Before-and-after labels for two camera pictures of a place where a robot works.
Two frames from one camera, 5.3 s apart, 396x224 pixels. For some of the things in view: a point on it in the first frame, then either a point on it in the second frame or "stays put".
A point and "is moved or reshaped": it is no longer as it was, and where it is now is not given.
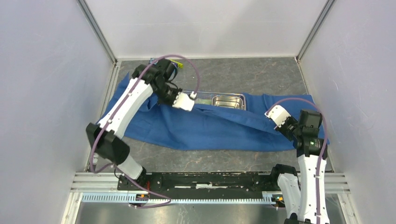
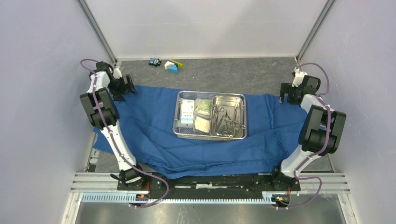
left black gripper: [175, 91] -> [116, 95]
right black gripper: [281, 129] -> [287, 88]
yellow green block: [180, 65] stays put
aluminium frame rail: [88, 181] stays put
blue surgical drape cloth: [268, 122] is moved or reshaped
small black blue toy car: [151, 60] stays put
